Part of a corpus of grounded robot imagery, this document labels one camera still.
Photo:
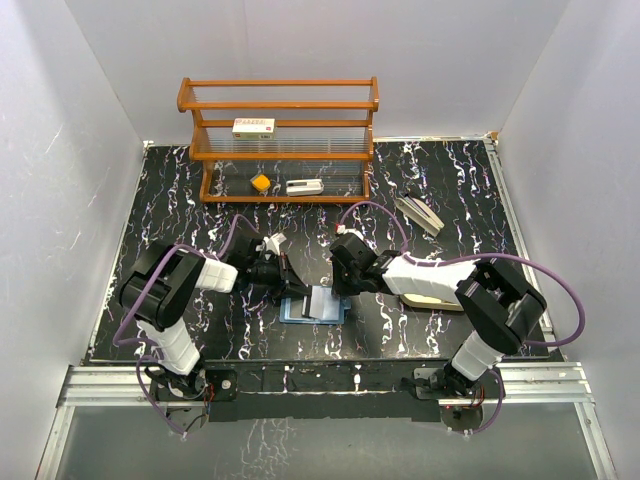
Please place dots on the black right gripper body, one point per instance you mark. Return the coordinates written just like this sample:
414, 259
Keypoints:
347, 278

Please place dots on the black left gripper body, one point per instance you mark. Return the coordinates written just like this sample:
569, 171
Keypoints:
266, 273

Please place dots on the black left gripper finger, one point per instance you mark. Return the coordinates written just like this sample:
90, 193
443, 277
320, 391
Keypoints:
291, 280
291, 291

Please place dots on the black credit card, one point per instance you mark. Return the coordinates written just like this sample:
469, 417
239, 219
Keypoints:
294, 310

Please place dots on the blue leather card holder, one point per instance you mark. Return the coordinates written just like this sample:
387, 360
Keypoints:
340, 307

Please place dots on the white magnetic stripe card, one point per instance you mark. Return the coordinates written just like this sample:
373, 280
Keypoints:
319, 303

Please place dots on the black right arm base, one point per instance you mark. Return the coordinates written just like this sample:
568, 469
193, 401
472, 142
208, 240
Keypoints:
481, 399

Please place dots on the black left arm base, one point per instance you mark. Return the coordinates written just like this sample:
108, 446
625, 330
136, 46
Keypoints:
189, 399

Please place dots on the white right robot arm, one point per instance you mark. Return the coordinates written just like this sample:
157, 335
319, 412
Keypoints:
501, 305

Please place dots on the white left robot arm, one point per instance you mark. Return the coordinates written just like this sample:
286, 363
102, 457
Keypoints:
160, 285

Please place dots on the beige oval tray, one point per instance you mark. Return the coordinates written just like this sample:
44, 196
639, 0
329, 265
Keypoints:
431, 303

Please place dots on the yellow square block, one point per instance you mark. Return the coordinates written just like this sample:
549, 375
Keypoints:
261, 183

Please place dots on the white grey stapler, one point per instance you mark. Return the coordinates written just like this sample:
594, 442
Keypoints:
304, 187

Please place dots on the brown wooden shelf rack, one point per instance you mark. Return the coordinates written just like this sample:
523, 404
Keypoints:
324, 130

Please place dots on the white red paper box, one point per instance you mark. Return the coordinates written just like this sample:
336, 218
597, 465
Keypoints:
254, 128

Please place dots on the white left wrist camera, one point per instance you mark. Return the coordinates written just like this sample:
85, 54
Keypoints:
272, 244

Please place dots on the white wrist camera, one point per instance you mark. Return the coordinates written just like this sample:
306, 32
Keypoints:
342, 229
272, 244

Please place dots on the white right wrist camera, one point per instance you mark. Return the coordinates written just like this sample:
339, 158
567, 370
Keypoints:
342, 229

